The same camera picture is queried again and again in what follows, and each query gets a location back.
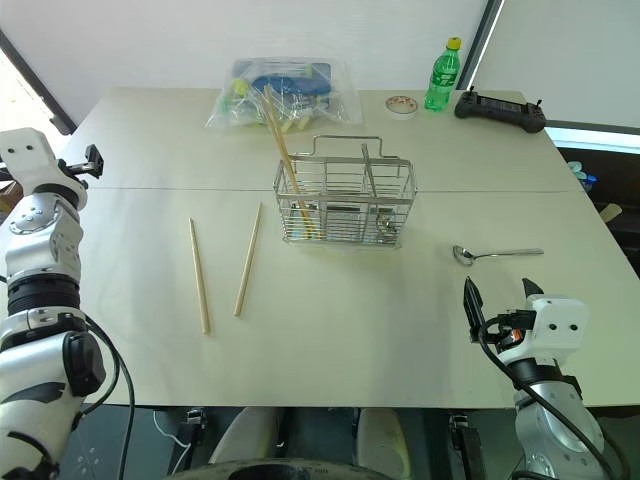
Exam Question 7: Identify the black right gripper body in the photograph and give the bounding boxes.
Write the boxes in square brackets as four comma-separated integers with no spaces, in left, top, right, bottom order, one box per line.
[481,308,537,354]

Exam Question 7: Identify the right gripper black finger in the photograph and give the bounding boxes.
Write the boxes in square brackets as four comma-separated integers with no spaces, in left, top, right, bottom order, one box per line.
[463,276,486,344]
[522,277,547,302]

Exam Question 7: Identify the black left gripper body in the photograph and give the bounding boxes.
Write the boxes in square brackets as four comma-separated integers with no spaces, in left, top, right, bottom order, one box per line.
[55,158,90,177]

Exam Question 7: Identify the metal spoon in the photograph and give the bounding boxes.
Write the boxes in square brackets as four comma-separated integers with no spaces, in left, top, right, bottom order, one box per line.
[452,243,545,267]

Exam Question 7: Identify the brown cardboard box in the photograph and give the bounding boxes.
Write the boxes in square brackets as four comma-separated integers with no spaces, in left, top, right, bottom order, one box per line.
[0,179,20,214]

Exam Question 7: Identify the small blue capped bottles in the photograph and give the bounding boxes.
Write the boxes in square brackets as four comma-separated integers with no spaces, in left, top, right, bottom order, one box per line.
[566,159,600,194]

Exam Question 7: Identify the wooden chopstick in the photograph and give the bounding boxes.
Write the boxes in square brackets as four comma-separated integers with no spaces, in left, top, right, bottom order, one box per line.
[265,84,319,239]
[188,217,212,335]
[232,201,263,318]
[262,85,315,237]

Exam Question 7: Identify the white rounded robot leg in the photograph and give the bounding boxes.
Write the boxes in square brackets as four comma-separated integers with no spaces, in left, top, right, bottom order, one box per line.
[356,407,414,480]
[207,407,286,467]

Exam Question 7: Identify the black handheld controller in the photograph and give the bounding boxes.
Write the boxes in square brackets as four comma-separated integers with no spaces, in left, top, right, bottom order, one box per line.
[453,85,549,134]

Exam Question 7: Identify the white tape roll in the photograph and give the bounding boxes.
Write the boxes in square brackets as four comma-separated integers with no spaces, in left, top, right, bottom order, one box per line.
[384,94,420,122]

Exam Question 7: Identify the blue plastic item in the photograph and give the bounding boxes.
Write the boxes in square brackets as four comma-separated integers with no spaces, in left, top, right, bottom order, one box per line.
[249,73,334,97]

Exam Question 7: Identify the green plastic bottle yellow cap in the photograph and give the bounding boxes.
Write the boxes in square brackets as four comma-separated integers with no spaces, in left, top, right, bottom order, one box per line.
[423,35,462,114]

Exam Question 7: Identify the clear plastic bag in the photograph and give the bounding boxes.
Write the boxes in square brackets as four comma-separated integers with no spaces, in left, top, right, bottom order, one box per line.
[204,57,364,132]

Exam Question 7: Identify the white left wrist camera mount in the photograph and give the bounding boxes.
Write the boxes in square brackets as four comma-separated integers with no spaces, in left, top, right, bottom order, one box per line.
[0,127,87,202]

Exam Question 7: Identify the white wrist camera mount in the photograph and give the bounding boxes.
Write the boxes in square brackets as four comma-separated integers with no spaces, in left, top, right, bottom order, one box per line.
[523,293,592,362]
[0,127,87,202]

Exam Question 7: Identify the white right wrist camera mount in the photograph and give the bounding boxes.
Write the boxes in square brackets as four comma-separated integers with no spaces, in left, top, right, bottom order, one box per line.
[523,293,592,362]

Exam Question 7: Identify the metal wire cutlery basket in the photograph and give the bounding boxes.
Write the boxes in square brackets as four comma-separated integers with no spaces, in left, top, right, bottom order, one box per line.
[272,134,419,250]

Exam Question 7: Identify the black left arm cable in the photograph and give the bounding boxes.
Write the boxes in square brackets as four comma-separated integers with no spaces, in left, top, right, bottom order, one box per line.
[74,314,137,480]

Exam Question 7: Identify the white cable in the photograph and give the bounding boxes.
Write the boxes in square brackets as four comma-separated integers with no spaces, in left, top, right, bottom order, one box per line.
[151,408,197,464]

